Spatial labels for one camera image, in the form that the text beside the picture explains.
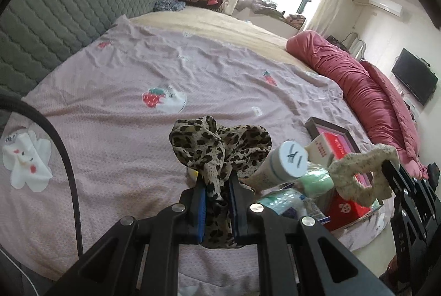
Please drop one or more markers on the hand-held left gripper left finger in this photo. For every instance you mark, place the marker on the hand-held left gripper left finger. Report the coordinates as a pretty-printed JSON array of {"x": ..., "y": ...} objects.
[{"x": 201, "y": 213}]

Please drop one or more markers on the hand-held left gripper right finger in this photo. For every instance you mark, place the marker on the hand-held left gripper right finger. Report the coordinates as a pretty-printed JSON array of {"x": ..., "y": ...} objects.
[{"x": 237, "y": 216}]

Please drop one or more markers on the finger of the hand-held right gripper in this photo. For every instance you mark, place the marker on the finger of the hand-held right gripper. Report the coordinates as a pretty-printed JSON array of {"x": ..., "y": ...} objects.
[
  {"x": 401, "y": 213},
  {"x": 432, "y": 175}
]

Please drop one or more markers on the leopard print scrunchie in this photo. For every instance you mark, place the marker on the leopard print scrunchie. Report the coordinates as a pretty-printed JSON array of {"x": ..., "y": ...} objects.
[{"x": 206, "y": 148}]

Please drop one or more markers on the cream speckled scrunchie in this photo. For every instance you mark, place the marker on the cream speckled scrunchie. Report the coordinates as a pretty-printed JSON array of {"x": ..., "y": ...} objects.
[{"x": 344, "y": 179}]

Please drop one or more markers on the green sponge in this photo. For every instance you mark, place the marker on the green sponge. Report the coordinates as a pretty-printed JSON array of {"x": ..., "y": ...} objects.
[{"x": 313, "y": 182}]

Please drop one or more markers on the blue and white packet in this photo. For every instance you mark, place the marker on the blue and white packet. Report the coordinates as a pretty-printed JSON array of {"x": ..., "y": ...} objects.
[{"x": 286, "y": 204}]

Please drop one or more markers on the red tissue pack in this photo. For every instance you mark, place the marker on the red tissue pack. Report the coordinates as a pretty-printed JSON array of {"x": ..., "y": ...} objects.
[{"x": 344, "y": 210}]

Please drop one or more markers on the white tube with round cap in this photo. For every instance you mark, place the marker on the white tube with round cap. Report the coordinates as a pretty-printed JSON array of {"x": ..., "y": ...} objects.
[{"x": 289, "y": 161}]

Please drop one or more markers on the pink book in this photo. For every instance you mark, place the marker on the pink book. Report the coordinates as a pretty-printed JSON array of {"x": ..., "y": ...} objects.
[{"x": 344, "y": 141}]

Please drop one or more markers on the pink strawberry print blanket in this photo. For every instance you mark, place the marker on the pink strawberry print blanket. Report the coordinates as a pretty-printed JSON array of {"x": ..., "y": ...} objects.
[{"x": 137, "y": 144}]

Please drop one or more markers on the black television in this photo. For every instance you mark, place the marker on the black television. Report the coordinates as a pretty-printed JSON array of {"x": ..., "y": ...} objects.
[{"x": 413, "y": 75}]

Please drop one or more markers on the small cream carton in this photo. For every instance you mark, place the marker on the small cream carton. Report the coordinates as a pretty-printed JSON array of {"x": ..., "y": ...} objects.
[{"x": 320, "y": 148}]

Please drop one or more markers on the red comforter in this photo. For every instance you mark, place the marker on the red comforter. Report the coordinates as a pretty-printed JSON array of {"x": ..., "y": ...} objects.
[{"x": 361, "y": 92}]

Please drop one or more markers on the white metal rack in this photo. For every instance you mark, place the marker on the white metal rack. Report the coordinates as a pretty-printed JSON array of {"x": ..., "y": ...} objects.
[{"x": 356, "y": 44}]

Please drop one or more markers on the black bag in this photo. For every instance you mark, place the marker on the black bag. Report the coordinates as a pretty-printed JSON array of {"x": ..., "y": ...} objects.
[{"x": 336, "y": 41}]

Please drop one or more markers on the white air conditioner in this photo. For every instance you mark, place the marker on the white air conditioner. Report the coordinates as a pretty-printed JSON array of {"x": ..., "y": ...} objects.
[{"x": 384, "y": 5}]

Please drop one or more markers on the beige bed sheet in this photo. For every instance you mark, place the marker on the beige bed sheet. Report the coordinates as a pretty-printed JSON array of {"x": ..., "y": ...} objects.
[{"x": 224, "y": 27}]

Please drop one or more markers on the patterned bag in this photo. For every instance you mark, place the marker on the patterned bag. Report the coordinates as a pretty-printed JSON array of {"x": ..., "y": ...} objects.
[{"x": 294, "y": 21}]

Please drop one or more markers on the blue patterned cloth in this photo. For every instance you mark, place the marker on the blue patterned cloth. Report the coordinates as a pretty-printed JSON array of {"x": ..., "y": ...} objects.
[{"x": 168, "y": 5}]

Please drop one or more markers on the clothes on window sill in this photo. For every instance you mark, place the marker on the clothes on window sill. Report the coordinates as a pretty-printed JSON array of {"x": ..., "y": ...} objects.
[{"x": 258, "y": 6}]

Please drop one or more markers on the grey quilted headboard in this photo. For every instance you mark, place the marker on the grey quilted headboard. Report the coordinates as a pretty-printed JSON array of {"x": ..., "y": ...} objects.
[{"x": 69, "y": 6}]

